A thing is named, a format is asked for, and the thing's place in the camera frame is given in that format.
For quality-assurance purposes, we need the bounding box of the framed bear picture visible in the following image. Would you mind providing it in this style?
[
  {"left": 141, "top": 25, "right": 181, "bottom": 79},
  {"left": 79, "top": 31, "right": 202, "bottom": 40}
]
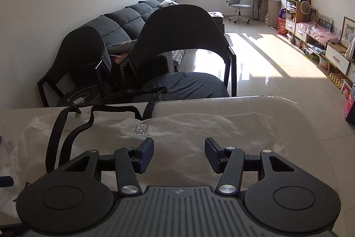
[{"left": 340, "top": 16, "right": 355, "bottom": 49}]

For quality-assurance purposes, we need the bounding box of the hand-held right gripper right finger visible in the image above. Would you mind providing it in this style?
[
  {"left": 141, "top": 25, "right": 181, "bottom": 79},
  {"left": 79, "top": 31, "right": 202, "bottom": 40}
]
[{"left": 205, "top": 137, "right": 298, "bottom": 196}]

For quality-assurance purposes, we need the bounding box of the pink cloth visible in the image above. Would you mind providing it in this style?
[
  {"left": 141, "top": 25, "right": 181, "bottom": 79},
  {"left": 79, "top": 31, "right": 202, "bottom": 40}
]
[{"left": 295, "top": 21, "right": 340, "bottom": 44}]

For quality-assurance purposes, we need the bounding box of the grey sofa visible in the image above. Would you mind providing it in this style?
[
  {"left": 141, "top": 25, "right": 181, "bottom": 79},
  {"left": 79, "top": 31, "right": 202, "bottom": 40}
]
[{"left": 80, "top": 0, "right": 226, "bottom": 71}]

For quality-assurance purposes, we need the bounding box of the white shopping bag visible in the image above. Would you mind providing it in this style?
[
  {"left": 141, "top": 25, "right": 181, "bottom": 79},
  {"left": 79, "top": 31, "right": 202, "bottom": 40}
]
[{"left": 0, "top": 87, "right": 287, "bottom": 229}]

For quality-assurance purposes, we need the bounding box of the white drawer cabinet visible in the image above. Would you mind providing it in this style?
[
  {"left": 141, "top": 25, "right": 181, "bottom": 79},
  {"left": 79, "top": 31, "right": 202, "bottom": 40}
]
[{"left": 324, "top": 43, "right": 355, "bottom": 85}]

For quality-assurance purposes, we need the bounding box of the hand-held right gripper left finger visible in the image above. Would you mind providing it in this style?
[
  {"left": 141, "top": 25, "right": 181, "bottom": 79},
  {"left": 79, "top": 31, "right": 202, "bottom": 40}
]
[{"left": 57, "top": 137, "right": 155, "bottom": 196}]

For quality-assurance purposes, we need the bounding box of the red printed bin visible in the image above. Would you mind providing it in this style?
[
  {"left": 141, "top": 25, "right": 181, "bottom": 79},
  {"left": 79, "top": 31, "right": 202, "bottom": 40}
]
[{"left": 278, "top": 17, "right": 288, "bottom": 37}]

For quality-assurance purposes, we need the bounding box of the wooden desk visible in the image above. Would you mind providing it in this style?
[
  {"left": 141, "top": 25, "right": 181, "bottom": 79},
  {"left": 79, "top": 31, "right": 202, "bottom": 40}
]
[{"left": 258, "top": 0, "right": 282, "bottom": 28}]

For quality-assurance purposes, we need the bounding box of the wooden shelf cabinet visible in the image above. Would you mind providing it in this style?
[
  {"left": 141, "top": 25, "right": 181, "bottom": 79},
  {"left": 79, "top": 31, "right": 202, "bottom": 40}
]
[{"left": 286, "top": 0, "right": 311, "bottom": 42}]

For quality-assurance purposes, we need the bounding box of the black dining chair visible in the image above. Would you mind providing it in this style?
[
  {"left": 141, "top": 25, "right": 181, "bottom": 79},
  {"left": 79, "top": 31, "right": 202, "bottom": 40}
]
[
  {"left": 119, "top": 4, "right": 237, "bottom": 102},
  {"left": 37, "top": 26, "right": 112, "bottom": 108}
]

